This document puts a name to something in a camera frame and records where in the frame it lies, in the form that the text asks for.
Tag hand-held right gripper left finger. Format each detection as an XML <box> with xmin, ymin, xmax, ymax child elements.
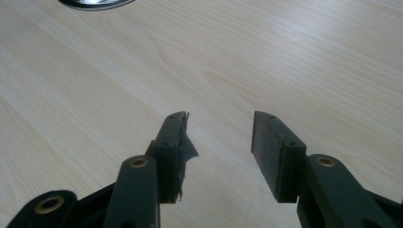
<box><xmin>103</xmin><ymin>110</ymin><xmax>200</xmax><ymax>228</ymax></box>

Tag silver metal bowl rim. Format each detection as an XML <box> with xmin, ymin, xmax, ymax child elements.
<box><xmin>57</xmin><ymin>0</ymin><xmax>137</xmax><ymax>11</ymax></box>

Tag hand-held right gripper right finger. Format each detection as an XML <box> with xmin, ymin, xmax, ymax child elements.
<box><xmin>251</xmin><ymin>110</ymin><xmax>398</xmax><ymax>228</ymax></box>

